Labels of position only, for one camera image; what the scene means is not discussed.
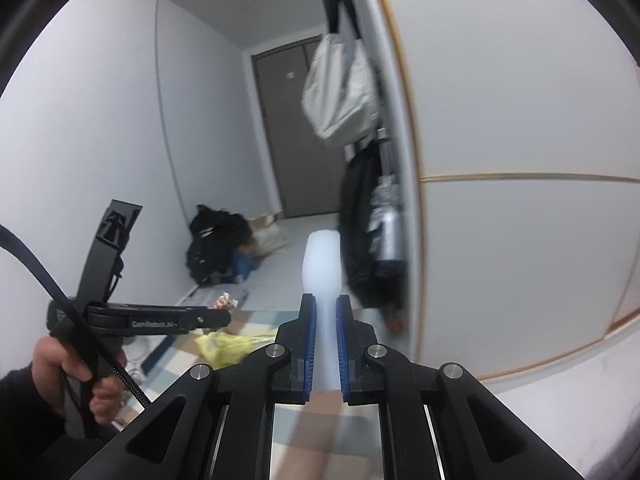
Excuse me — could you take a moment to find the grey door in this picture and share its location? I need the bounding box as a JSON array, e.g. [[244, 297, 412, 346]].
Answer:
[[251, 35, 346, 219]]

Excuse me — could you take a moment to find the blue bag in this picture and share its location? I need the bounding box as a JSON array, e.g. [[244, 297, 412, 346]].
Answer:
[[232, 252, 256, 283]]

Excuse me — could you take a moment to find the clear plastic bag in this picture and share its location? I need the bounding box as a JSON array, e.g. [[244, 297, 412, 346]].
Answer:
[[177, 287, 248, 311]]

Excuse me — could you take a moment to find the brown paper bag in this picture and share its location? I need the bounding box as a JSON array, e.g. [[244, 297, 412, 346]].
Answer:
[[247, 215, 291, 258]]

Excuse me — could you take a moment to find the person's left forearm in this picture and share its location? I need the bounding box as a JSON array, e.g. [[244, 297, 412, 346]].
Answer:
[[0, 364, 68, 480]]

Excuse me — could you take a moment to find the silver folded umbrella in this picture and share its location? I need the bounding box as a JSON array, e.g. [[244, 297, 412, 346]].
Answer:
[[367, 127, 408, 281]]

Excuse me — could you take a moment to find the black backpack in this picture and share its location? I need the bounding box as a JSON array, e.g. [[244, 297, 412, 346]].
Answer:
[[186, 205, 253, 286]]

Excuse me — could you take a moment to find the checked blanket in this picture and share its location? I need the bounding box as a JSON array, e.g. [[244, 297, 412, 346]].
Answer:
[[117, 309, 381, 480]]

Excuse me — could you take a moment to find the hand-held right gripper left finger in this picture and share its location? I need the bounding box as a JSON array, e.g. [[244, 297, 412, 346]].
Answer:
[[70, 294, 317, 480]]

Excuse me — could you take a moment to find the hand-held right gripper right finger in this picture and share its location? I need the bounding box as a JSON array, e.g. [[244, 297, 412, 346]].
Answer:
[[336, 294, 586, 480]]

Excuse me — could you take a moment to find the white wardrobe gold trim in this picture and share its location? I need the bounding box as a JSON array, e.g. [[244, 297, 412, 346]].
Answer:
[[365, 0, 640, 381]]

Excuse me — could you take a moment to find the translucent white plastic bottle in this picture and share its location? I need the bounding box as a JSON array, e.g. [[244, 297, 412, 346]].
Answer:
[[301, 230, 346, 391]]

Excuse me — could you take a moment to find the white shoulder bag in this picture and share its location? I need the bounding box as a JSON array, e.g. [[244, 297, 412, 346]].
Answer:
[[301, 34, 381, 148]]

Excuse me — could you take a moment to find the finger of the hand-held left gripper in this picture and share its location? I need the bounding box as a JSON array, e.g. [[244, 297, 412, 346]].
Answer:
[[184, 307, 233, 334]]

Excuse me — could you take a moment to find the person's left hand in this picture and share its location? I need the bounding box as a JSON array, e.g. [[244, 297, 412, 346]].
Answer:
[[31, 335, 129, 427]]

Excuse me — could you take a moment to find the black coat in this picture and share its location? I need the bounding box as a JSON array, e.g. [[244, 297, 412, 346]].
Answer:
[[337, 145, 408, 311]]

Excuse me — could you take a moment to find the black braided cable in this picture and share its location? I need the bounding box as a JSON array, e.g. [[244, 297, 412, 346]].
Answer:
[[0, 224, 152, 409]]

